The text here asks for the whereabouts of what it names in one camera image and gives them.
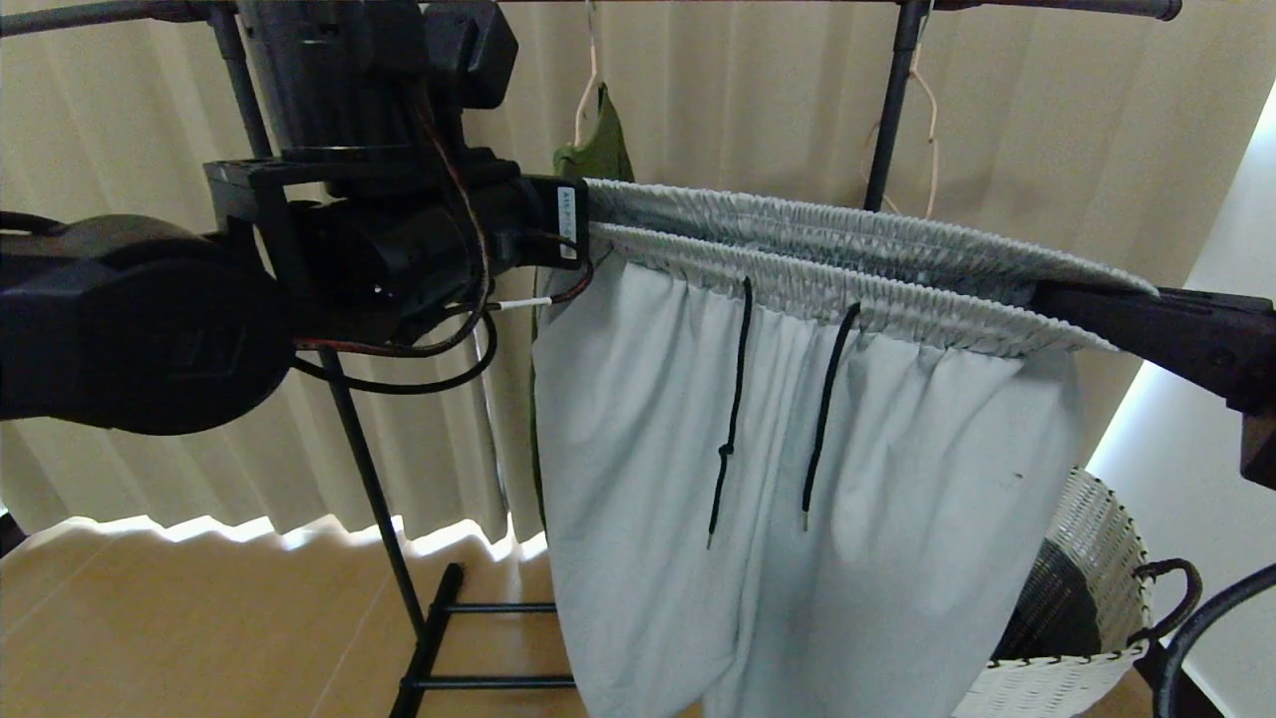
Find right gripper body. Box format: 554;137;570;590
1239;404;1276;492

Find white laundry basket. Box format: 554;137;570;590
952;467;1205;718

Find black clothes rack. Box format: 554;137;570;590
0;0;1184;718

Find green long-sleeved shirt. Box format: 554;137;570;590
528;83;637;520

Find pink clothes hanger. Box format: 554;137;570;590
862;0;942;220
573;0;611;151

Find pale grey shorts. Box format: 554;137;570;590
531;178;1160;718

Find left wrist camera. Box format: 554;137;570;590
424;0;520;111

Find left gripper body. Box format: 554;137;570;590
289;175;591;346

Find beige curtain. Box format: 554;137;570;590
0;0;1276;544

